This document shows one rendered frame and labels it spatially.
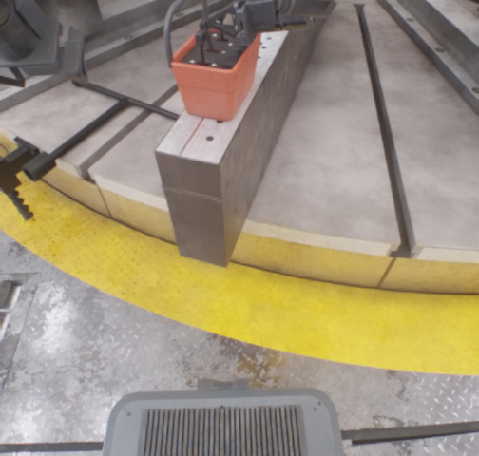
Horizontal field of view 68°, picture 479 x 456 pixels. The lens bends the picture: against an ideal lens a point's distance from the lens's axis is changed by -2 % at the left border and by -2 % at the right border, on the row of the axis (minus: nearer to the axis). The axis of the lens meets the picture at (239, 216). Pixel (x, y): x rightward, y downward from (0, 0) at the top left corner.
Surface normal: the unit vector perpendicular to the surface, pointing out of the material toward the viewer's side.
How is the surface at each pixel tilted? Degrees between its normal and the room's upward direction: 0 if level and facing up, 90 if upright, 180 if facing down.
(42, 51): 30
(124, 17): 71
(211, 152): 0
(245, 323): 0
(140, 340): 0
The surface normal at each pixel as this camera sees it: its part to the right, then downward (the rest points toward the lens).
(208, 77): -0.32, 0.80
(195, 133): -0.01, -0.64
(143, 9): 0.72, 0.26
